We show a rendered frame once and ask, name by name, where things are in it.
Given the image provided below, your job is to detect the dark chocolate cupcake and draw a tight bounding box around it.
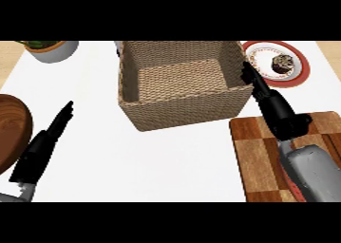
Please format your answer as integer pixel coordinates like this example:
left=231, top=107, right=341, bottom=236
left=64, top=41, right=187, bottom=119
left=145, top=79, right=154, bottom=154
left=271, top=54, right=297, bottom=76

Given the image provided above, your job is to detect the grey plant pot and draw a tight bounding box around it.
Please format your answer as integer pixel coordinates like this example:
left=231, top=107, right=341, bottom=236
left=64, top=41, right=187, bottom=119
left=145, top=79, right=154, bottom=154
left=15, top=41, right=80, bottom=65

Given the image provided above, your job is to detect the tan wicker basket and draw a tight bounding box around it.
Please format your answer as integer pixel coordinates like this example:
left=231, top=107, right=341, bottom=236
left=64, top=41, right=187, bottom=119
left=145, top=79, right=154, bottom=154
left=117, top=41, right=254, bottom=133

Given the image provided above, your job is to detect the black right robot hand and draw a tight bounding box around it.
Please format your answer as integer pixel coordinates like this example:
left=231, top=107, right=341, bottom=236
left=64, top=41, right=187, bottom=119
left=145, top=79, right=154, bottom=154
left=243, top=60, right=315, bottom=142

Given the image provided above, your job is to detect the red and white plate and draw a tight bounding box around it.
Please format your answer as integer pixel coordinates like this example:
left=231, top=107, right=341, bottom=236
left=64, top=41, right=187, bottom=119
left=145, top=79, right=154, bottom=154
left=243, top=41, right=312, bottom=89

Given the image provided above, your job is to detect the checkered wooden cutting board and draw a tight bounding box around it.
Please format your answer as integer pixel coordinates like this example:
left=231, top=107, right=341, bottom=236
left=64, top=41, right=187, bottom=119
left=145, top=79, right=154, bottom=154
left=228, top=110, right=341, bottom=203

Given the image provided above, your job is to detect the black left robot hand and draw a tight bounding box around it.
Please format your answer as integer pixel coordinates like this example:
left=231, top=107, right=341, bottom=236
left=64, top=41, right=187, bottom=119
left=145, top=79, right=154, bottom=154
left=8, top=100, right=76, bottom=185

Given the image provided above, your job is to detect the round brown wooden board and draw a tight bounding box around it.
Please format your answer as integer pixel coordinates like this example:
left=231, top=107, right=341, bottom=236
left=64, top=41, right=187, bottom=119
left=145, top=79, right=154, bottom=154
left=0, top=93, right=36, bottom=182

